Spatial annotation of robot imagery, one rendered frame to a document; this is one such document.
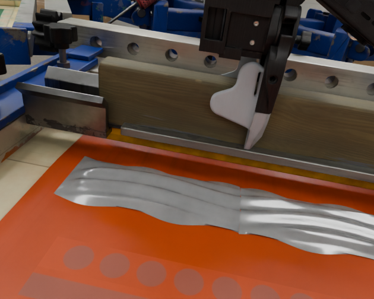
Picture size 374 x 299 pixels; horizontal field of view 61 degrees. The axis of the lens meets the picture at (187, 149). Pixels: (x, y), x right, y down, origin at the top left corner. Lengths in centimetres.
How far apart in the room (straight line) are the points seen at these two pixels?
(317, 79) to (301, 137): 24
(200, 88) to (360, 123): 16
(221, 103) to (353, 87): 33
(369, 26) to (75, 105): 29
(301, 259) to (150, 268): 13
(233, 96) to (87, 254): 19
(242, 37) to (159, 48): 29
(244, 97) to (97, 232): 18
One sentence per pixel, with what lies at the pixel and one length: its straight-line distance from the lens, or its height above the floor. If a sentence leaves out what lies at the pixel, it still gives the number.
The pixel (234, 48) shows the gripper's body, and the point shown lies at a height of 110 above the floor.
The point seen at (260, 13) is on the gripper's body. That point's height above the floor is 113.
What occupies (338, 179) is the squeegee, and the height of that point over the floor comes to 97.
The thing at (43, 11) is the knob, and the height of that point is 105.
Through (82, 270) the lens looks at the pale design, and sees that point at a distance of 27.
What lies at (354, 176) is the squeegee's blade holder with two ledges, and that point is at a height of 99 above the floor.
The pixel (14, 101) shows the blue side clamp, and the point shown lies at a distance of 41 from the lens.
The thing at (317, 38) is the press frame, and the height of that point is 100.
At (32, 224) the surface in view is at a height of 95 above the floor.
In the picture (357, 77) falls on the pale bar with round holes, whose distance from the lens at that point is 59.
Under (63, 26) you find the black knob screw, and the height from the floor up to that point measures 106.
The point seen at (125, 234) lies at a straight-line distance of 29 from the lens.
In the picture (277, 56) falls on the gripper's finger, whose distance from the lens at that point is 29.
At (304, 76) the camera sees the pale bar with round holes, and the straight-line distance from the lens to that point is 57.
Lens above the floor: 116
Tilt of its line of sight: 31 degrees down
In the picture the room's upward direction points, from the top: 8 degrees clockwise
